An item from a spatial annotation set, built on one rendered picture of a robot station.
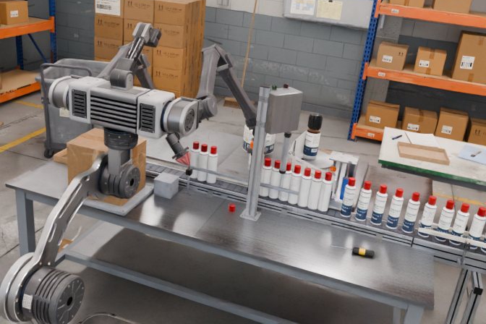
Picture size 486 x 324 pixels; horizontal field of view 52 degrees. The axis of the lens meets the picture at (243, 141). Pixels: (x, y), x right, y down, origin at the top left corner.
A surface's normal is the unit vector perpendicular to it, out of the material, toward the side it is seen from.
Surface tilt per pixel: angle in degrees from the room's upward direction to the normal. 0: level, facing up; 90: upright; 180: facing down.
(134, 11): 91
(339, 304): 0
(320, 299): 0
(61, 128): 93
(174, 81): 90
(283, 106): 90
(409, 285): 0
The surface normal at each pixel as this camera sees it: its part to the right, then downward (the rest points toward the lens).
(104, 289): 0.10, -0.92
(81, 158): -0.30, 0.32
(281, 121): 0.58, 0.36
